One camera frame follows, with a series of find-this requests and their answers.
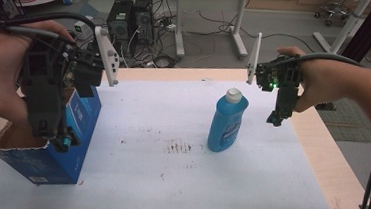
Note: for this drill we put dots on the small white device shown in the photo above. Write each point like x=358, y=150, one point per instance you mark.
x=82, y=29

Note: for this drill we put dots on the black computer tower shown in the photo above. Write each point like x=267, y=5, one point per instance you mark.
x=120, y=19
x=144, y=19

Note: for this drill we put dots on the dark floor mat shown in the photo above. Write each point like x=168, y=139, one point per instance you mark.
x=350, y=114

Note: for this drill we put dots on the blue detergent bottle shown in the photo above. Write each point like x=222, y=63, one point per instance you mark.
x=227, y=124

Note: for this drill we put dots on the person's right hand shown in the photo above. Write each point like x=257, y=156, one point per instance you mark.
x=319, y=81

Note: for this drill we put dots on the office chair base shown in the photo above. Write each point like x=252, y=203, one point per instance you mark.
x=333, y=10

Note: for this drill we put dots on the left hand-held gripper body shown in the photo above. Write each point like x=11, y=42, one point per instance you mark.
x=46, y=83

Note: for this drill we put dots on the white metal stand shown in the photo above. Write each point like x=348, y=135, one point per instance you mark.
x=345, y=30

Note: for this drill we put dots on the white power strip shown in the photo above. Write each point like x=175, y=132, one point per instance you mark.
x=170, y=26

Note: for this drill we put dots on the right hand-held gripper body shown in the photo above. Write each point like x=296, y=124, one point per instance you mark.
x=287, y=75

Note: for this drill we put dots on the blue cardboard box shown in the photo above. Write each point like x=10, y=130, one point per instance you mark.
x=51, y=164

